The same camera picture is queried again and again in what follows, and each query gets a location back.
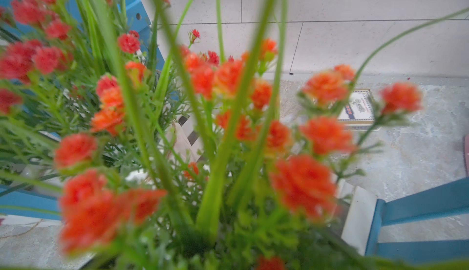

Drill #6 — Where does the red flower pot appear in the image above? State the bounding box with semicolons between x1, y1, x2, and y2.
1;0;181;196
54;0;469;270

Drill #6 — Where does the red flower pot back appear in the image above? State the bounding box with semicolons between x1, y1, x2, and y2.
1;0;181;196

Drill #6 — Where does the blue white two-tier rack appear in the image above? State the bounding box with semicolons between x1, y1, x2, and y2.
0;0;469;265

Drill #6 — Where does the small patterned card box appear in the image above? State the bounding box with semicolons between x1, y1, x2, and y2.
338;89;375;131

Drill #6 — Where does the pink metronome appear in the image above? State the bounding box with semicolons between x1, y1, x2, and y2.
464;134;469;177

